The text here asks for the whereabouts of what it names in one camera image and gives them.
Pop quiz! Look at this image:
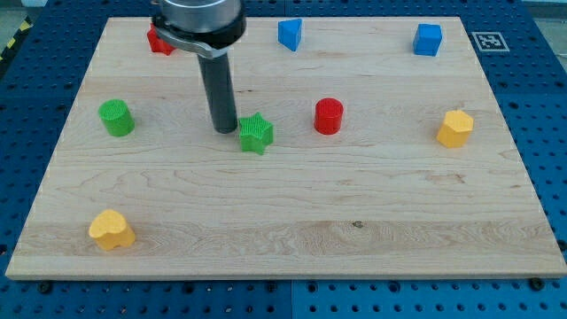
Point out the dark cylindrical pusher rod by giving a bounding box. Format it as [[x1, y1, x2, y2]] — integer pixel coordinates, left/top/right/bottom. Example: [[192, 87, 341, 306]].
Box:
[[198, 53, 238, 134]]

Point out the green star block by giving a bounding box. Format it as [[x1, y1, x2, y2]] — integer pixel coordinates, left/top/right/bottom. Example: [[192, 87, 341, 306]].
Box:
[[238, 113, 274, 155]]

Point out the red star block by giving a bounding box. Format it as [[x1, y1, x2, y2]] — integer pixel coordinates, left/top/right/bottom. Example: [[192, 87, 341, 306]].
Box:
[[146, 23, 175, 56]]

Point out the yellow hexagon block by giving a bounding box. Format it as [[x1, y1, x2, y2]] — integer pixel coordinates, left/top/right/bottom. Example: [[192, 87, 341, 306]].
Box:
[[436, 110, 474, 148]]

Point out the blue triangle block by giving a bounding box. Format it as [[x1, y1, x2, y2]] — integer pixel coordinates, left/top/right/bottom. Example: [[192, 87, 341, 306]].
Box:
[[277, 19, 303, 51]]

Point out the green cylinder block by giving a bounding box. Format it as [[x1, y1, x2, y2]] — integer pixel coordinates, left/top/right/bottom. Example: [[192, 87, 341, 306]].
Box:
[[98, 99, 135, 136]]

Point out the red cylinder block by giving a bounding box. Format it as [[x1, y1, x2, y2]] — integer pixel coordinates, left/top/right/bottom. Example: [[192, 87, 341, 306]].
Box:
[[314, 97, 344, 135]]

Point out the wooden board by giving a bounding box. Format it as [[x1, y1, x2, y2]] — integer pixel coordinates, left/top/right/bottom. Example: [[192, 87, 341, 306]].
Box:
[[6, 17, 566, 281]]

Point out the yellow heart block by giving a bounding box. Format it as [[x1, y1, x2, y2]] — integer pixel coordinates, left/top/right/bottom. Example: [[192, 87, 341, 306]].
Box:
[[88, 209, 136, 251]]

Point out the blue cube block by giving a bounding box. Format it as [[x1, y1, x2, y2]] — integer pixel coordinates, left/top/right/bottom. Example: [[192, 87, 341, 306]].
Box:
[[413, 23, 443, 57]]

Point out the white fiducial marker tag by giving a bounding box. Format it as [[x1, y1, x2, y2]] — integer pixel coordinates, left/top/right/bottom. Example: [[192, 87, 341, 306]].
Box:
[[471, 31, 509, 52]]

